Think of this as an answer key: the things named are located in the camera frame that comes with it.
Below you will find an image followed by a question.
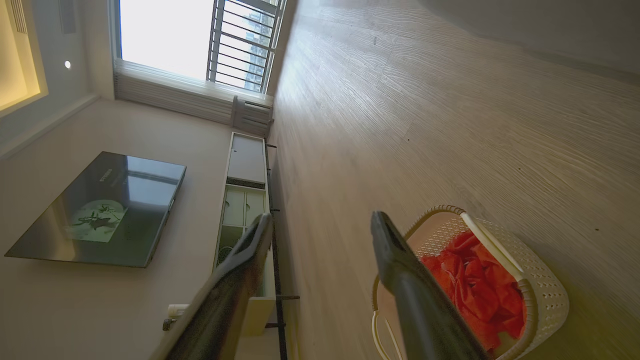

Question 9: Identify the metal balcony railing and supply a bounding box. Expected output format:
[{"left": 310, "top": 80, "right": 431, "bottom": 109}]
[{"left": 206, "top": 0, "right": 282, "bottom": 93}]

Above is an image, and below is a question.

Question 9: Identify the large bright window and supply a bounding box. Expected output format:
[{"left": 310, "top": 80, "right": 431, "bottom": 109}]
[{"left": 109, "top": 0, "right": 288, "bottom": 96}]

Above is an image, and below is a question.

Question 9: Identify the white pleated curtain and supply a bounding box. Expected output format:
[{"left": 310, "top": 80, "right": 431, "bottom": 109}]
[{"left": 114, "top": 59, "right": 275, "bottom": 126}]

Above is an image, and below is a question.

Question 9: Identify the white and grey TV cabinet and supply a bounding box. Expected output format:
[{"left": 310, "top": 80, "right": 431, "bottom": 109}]
[{"left": 212, "top": 131, "right": 301, "bottom": 360}]

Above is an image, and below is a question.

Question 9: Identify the white slatted box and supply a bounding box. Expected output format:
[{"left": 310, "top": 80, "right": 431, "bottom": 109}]
[{"left": 231, "top": 95, "right": 275, "bottom": 139}]

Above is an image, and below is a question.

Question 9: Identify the cream perforated laundry basket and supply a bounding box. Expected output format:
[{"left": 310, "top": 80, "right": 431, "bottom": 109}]
[{"left": 371, "top": 204, "right": 570, "bottom": 360}]

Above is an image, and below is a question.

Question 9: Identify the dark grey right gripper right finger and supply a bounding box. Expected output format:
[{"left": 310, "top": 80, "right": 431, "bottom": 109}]
[{"left": 370, "top": 210, "right": 490, "bottom": 360}]

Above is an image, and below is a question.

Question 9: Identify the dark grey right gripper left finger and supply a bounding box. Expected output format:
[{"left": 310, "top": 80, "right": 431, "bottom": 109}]
[{"left": 150, "top": 212, "right": 274, "bottom": 360}]

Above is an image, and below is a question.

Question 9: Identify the black flat screen television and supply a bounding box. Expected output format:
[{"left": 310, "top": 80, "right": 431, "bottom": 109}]
[{"left": 4, "top": 151, "right": 187, "bottom": 269}]

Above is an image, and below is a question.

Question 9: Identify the red garment with white stripes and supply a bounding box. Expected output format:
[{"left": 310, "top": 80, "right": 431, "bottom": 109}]
[{"left": 420, "top": 230, "right": 527, "bottom": 352}]

